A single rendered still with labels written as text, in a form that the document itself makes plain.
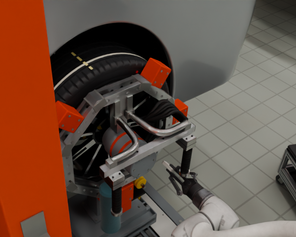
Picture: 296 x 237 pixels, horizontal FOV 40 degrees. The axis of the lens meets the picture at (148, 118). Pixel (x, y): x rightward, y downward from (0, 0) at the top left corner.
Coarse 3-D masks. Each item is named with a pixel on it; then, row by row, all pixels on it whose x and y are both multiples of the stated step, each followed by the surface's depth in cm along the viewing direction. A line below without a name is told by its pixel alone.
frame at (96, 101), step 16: (128, 80) 156; (144, 80) 157; (96, 96) 148; (112, 96) 150; (160, 96) 167; (80, 112) 150; (96, 112) 148; (80, 128) 148; (160, 128) 187; (64, 144) 148; (64, 160) 152; (128, 176) 186; (80, 192) 169; (96, 192) 176
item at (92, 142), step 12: (108, 84) 157; (144, 96) 180; (108, 108) 168; (144, 108) 191; (96, 120) 167; (132, 120) 183; (84, 132) 167; (96, 132) 177; (144, 132) 193; (84, 144) 171; (96, 144) 177; (72, 156) 170; (84, 156) 194; (96, 156) 195; (108, 156) 185; (84, 168) 181; (96, 168) 189
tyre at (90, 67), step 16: (64, 48) 162; (80, 48) 161; (96, 48) 163; (112, 48) 164; (128, 48) 174; (64, 64) 157; (80, 64) 154; (96, 64) 153; (112, 64) 154; (128, 64) 158; (144, 64) 164; (64, 80) 151; (80, 80) 149; (96, 80) 152; (112, 80) 157; (64, 96) 148; (80, 96) 151
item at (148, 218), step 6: (138, 198) 234; (144, 204) 229; (150, 210) 230; (144, 216) 227; (150, 216) 227; (132, 222) 223; (138, 222) 224; (144, 222) 223; (150, 222) 227; (126, 228) 220; (132, 228) 218; (138, 228) 222; (144, 228) 226; (114, 234) 217; (120, 234) 217; (126, 234) 217; (132, 234) 222
